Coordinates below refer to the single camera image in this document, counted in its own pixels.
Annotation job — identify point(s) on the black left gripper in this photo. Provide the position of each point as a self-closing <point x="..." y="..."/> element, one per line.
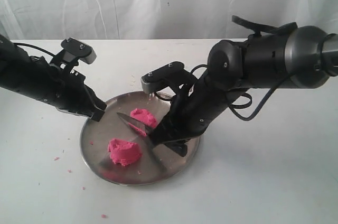
<point x="72" y="96"/>

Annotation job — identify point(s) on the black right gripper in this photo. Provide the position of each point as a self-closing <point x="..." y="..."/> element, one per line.
<point x="207" y="101"/>

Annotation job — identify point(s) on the black kitchen knife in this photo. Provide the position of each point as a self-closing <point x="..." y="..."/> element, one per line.
<point x="139" y="127"/>

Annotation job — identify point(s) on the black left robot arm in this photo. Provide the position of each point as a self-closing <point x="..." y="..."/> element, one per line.
<point x="55" y="83"/>

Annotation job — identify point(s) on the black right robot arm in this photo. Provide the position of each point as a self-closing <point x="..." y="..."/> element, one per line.
<point x="270" y="58"/>

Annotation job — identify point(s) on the round stainless steel plate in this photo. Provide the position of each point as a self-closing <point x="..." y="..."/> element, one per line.
<point x="155" y="165"/>

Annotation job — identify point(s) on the white backdrop curtain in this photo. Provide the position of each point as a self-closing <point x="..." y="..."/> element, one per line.
<point x="156" y="19"/>

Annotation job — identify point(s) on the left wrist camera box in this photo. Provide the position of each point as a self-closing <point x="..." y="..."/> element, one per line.
<point x="75" y="49"/>

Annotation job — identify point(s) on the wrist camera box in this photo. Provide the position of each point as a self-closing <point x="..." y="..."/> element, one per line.
<point x="75" y="49"/>
<point x="169" y="75"/>

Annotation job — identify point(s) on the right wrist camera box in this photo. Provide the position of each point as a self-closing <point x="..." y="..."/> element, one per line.
<point x="169" y="75"/>

